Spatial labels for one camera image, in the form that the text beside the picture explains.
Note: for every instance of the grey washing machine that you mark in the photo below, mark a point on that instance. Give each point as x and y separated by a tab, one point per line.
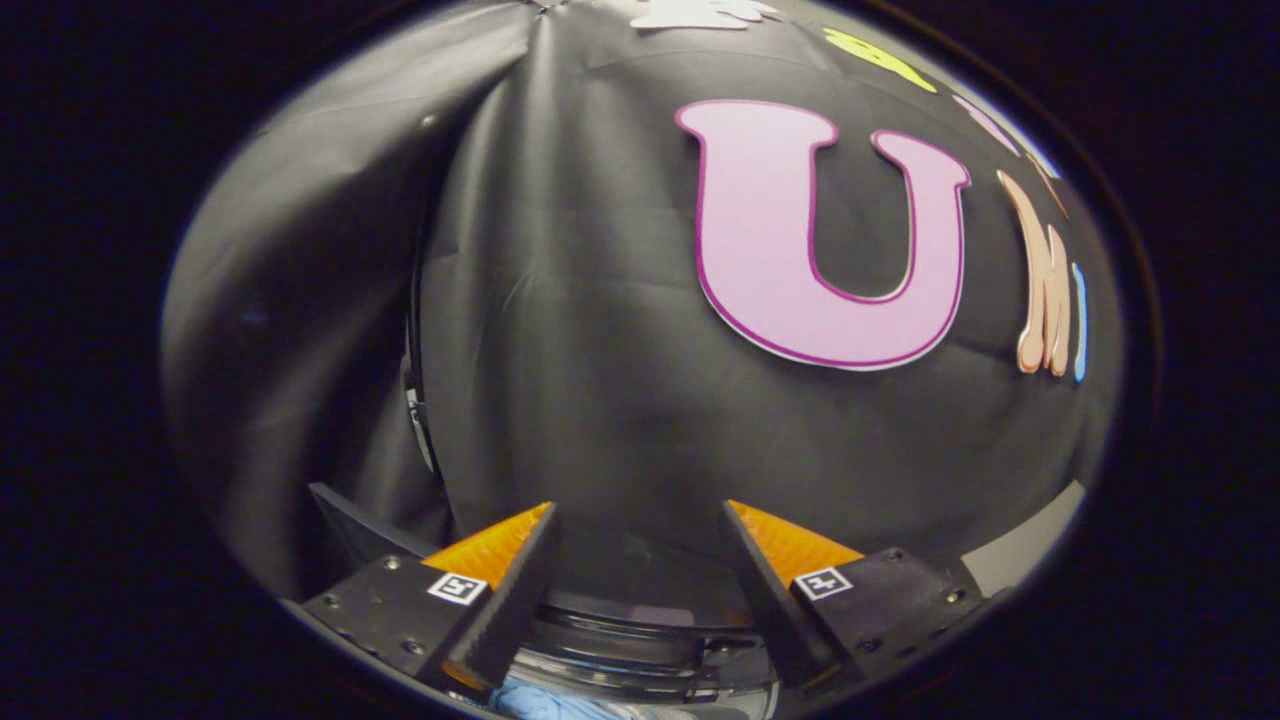
640	640

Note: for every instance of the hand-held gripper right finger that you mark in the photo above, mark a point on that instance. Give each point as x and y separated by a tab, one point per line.
770	590

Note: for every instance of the light blue button shirt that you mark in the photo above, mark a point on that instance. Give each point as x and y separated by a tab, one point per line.
545	700

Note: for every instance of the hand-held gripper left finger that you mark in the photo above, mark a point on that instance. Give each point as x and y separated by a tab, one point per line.
515	600

